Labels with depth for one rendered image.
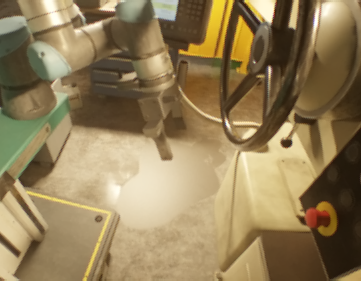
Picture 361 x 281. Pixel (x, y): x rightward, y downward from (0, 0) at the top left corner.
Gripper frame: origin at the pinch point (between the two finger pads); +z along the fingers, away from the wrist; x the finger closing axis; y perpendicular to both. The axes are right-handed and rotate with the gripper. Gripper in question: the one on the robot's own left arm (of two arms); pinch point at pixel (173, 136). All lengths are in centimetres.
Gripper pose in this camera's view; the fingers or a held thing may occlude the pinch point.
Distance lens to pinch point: 57.9
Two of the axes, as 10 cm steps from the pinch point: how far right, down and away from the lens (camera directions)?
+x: 2.9, -5.5, 7.9
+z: 2.6, 8.3, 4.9
